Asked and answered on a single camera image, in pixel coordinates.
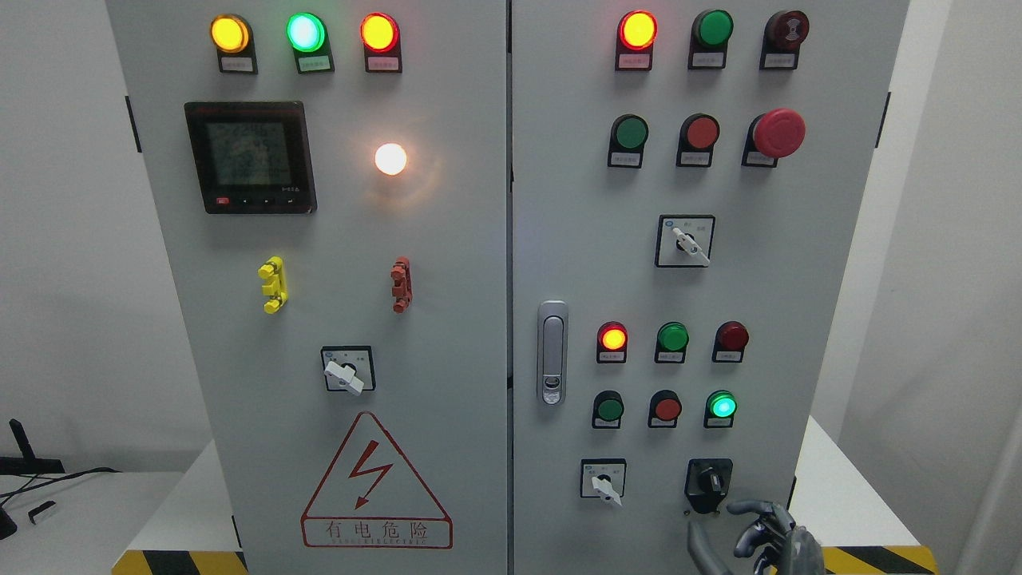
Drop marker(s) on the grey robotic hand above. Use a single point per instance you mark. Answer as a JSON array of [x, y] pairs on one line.
[[790, 548]]

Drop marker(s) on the black rotary knob switch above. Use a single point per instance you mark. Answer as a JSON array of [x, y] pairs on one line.
[[707, 483]]

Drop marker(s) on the white platform with hazard stripes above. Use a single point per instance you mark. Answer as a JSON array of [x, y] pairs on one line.
[[193, 532]]

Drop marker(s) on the green push button bottom right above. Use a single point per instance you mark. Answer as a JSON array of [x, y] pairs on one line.
[[720, 410]]

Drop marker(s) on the green push button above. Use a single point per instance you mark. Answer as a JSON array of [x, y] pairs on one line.
[[607, 410], [720, 410]]

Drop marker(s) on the red push button bottom middle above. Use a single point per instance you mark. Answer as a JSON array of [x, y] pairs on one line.
[[664, 409]]

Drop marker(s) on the red indicator lower right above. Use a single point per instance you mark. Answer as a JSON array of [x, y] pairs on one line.
[[730, 343]]

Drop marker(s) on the green push button bottom left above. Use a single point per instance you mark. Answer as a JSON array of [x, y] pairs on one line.
[[607, 410]]

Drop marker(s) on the green indicator lower middle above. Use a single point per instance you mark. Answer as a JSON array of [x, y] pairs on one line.
[[671, 343]]

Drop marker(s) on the red lit indicator lower left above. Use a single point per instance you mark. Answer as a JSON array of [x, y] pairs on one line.
[[612, 343]]

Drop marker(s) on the red emergency stop mushroom button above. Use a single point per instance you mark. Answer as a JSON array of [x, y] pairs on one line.
[[772, 136]]

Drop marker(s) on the grey electrical control cabinet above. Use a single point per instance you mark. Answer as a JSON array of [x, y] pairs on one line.
[[505, 110]]

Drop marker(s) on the red electric hazard sticker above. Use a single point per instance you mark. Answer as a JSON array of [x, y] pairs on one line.
[[372, 496]]

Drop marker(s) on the red push button second row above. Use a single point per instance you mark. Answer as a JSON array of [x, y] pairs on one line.
[[697, 136]]

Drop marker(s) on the green push button second row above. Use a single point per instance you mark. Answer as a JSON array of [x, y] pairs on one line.
[[628, 135]]

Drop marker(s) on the red terminal block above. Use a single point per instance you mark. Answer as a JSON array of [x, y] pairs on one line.
[[401, 289]]

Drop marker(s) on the dark red buzzer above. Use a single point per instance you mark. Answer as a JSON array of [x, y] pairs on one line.
[[783, 36]]

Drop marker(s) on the green button top row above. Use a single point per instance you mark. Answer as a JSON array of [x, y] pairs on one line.
[[710, 35]]

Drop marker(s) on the red indicator light right door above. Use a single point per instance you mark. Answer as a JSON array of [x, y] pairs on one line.
[[635, 38]]

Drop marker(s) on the white glowing lamp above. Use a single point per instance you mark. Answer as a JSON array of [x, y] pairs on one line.
[[390, 159]]

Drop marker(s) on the yellow terminal block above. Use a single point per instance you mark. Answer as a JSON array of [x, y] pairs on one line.
[[272, 273]]

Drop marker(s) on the red-orange indicator light left door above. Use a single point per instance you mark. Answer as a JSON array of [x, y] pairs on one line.
[[381, 43]]

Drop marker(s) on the black digital power meter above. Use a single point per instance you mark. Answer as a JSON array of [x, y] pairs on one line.
[[252, 157]]

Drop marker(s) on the green lit indicator light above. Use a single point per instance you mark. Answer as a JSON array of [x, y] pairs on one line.
[[310, 43]]

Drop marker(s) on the small white black adapter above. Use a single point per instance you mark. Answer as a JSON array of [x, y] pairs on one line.
[[41, 512]]

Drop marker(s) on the yellow indicator light top left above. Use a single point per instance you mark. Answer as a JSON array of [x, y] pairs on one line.
[[233, 39]]

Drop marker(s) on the black device with antenna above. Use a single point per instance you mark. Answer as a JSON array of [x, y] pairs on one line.
[[28, 462]]

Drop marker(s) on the black object at left edge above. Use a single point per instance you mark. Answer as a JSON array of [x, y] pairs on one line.
[[7, 524]]

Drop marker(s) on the white selector switch lower right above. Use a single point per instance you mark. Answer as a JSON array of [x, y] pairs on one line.
[[603, 479]]

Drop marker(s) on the white selector switch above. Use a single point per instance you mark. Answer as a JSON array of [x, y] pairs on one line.
[[603, 479], [684, 241]]

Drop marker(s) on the white selector switch upper right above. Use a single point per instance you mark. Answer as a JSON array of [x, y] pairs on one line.
[[684, 241]]

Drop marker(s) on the silver door latch handle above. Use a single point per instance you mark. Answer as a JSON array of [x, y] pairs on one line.
[[552, 323]]

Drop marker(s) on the white selector switch left door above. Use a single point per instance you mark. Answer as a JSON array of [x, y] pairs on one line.
[[348, 368]]

